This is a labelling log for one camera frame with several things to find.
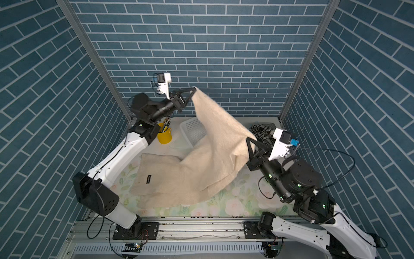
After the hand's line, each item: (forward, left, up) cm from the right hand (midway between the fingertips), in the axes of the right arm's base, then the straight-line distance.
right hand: (249, 141), depth 52 cm
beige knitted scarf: (+2, +11, -20) cm, 23 cm away
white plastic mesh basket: (+40, +30, -43) cm, 66 cm away
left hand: (+17, +18, +5) cm, 25 cm away
